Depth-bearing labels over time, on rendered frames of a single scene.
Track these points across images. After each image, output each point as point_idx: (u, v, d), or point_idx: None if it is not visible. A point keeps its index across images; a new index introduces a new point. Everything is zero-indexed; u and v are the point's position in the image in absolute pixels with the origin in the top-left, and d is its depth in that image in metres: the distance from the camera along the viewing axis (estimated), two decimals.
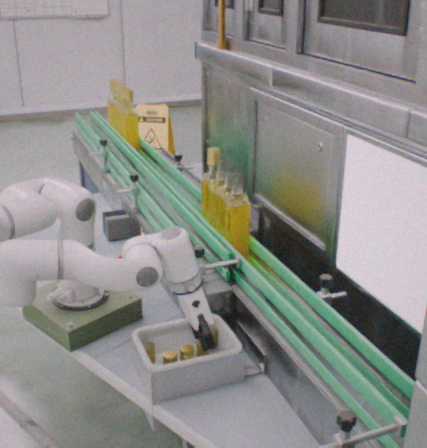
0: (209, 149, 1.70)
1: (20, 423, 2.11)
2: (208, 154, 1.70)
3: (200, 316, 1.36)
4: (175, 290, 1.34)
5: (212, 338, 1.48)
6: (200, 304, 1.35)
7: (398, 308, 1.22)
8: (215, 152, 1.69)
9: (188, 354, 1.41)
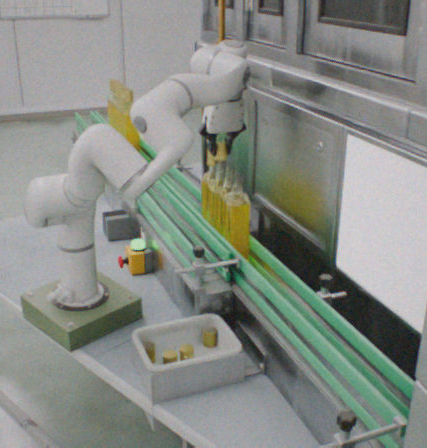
0: None
1: (20, 423, 2.11)
2: (208, 154, 1.70)
3: None
4: (239, 95, 1.53)
5: (210, 337, 1.49)
6: None
7: (398, 308, 1.22)
8: None
9: (188, 354, 1.41)
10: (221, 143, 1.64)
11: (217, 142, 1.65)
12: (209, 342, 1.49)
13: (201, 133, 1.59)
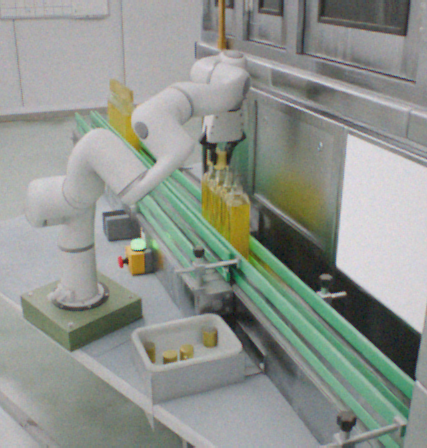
0: (209, 149, 1.70)
1: (20, 423, 2.11)
2: (208, 154, 1.70)
3: None
4: (239, 105, 1.54)
5: (210, 337, 1.49)
6: None
7: (398, 308, 1.22)
8: (216, 152, 1.69)
9: (188, 354, 1.41)
10: (221, 152, 1.65)
11: (217, 151, 1.66)
12: (209, 342, 1.49)
13: (201, 142, 1.60)
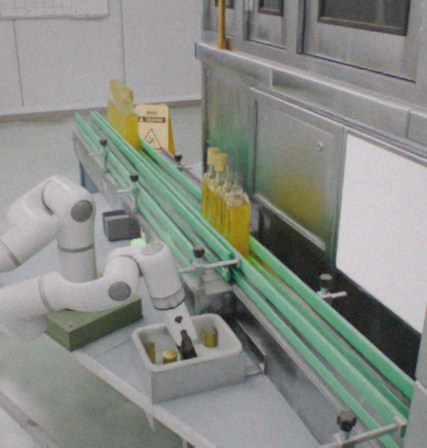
0: (209, 149, 1.70)
1: (20, 423, 2.11)
2: (208, 154, 1.70)
3: (183, 332, 1.35)
4: (157, 305, 1.33)
5: (210, 337, 1.49)
6: (183, 319, 1.34)
7: (398, 308, 1.22)
8: (216, 152, 1.69)
9: None
10: (221, 154, 1.65)
11: (217, 153, 1.66)
12: (209, 342, 1.49)
13: None
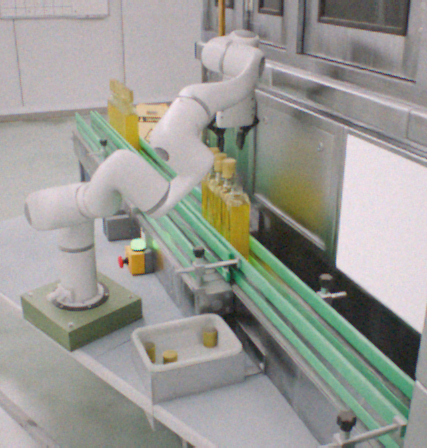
0: (209, 149, 1.70)
1: (20, 423, 2.11)
2: None
3: None
4: None
5: (210, 337, 1.49)
6: None
7: (398, 308, 1.22)
8: (216, 152, 1.69)
9: (235, 162, 1.61)
10: (221, 154, 1.65)
11: (217, 153, 1.66)
12: (209, 342, 1.49)
13: (208, 126, 1.52)
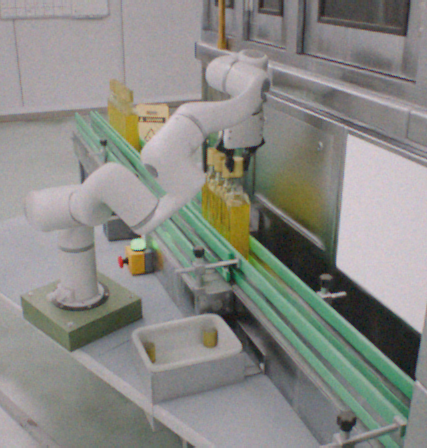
0: (209, 149, 1.70)
1: (20, 423, 2.11)
2: (208, 154, 1.70)
3: None
4: (259, 108, 1.44)
5: (210, 337, 1.49)
6: None
7: (398, 308, 1.22)
8: (216, 152, 1.69)
9: None
10: (221, 154, 1.65)
11: (217, 153, 1.66)
12: (209, 342, 1.49)
13: (217, 148, 1.49)
